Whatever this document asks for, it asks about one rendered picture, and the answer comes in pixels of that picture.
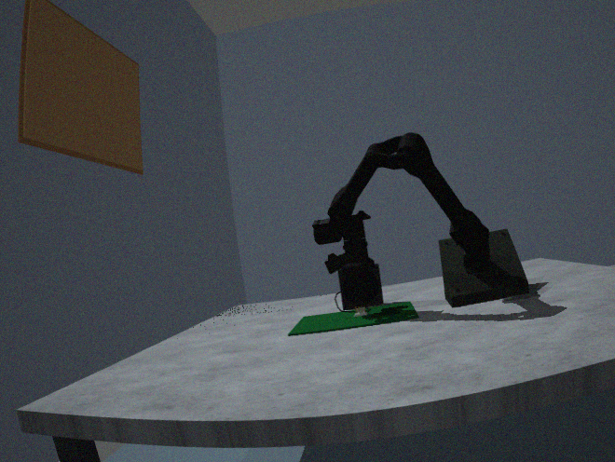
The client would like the green circuit board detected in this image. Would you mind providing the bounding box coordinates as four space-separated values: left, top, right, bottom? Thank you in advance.
288 302 418 336

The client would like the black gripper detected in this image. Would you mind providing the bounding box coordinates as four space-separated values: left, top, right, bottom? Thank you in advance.
340 238 375 301

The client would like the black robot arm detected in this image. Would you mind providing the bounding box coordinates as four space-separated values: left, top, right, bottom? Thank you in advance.
312 132 490 273

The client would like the black cooling fan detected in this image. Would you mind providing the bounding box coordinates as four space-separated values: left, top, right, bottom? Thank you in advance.
338 264 383 310

